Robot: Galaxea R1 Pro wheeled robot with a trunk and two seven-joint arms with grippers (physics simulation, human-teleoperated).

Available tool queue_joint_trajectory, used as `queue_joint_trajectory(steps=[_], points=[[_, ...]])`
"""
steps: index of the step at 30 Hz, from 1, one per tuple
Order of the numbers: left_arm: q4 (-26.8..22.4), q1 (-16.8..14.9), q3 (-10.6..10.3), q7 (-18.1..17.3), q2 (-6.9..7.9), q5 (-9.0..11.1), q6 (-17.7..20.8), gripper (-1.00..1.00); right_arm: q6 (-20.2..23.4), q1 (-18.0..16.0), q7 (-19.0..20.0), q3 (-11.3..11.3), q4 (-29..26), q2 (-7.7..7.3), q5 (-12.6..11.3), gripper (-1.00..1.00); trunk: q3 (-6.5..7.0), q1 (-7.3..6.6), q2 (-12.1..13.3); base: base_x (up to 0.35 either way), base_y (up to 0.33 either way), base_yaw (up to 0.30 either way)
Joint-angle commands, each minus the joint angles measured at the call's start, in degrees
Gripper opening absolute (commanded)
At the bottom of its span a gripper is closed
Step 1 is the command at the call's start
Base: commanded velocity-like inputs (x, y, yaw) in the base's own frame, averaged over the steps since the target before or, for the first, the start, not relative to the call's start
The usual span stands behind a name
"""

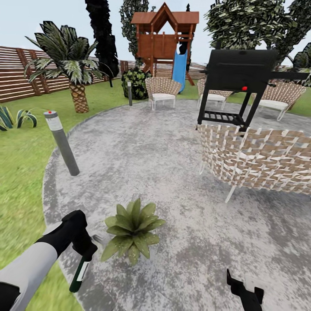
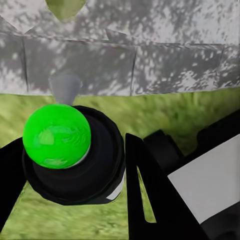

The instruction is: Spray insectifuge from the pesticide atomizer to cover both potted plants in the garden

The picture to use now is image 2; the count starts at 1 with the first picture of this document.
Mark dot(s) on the insectifuge atomizer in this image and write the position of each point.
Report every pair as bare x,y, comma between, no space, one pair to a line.
73,155

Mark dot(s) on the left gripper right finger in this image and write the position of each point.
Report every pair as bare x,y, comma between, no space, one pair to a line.
174,220

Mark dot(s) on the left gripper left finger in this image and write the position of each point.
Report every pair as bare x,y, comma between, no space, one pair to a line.
12,177

